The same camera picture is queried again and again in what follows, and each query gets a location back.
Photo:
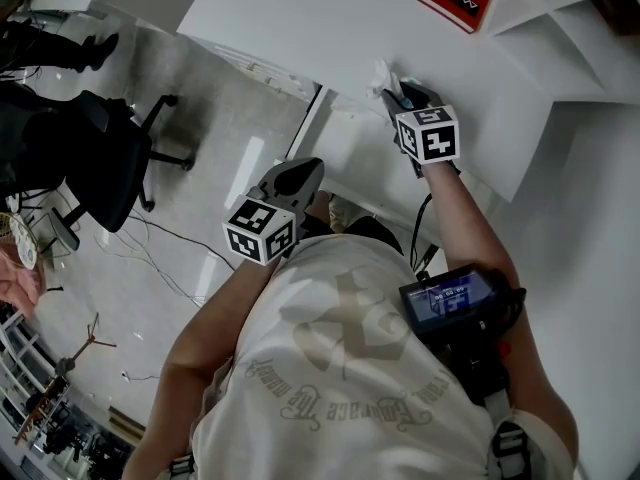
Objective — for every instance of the small white closed drawer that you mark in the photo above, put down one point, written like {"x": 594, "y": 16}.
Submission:
{"x": 275, "y": 75}
{"x": 295, "y": 90}
{"x": 245, "y": 58}

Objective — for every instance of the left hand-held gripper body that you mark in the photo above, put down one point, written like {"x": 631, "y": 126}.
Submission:
{"x": 257, "y": 233}

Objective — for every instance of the brown tripod stand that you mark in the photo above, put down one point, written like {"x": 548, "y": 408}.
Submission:
{"x": 90, "y": 340}

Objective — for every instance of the person's right white shoe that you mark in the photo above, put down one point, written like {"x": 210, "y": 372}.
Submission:
{"x": 345, "y": 213}

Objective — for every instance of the black shorts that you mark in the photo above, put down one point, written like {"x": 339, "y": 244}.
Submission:
{"x": 370, "y": 228}

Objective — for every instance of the black screen device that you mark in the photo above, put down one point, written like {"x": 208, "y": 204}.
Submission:
{"x": 445, "y": 300}

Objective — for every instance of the black office chair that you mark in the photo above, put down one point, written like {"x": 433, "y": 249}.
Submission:
{"x": 100, "y": 158}

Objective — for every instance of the clear plastic packet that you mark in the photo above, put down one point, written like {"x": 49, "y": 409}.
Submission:
{"x": 382, "y": 75}

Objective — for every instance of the white round patterned fan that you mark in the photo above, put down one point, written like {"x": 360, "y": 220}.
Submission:
{"x": 22, "y": 248}

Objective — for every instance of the white metal rack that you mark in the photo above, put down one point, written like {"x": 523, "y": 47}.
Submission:
{"x": 20, "y": 348}

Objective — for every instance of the white desk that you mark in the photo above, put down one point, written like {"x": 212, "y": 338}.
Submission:
{"x": 300, "y": 18}

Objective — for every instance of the person's left forearm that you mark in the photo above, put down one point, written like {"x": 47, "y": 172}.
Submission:
{"x": 210, "y": 318}

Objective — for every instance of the white printed t-shirt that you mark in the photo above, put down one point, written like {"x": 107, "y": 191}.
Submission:
{"x": 325, "y": 368}

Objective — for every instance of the black metal frame stool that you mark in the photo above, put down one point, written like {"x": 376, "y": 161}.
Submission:
{"x": 67, "y": 233}

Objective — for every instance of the pink cloth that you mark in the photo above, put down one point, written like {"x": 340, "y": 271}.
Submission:
{"x": 20, "y": 283}

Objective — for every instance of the person's right forearm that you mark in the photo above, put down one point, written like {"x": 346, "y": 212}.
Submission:
{"x": 460, "y": 218}

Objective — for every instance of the white desk shelf unit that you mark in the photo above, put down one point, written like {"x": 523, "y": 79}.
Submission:
{"x": 575, "y": 43}

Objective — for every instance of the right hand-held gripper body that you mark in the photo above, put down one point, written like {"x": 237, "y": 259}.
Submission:
{"x": 430, "y": 135}

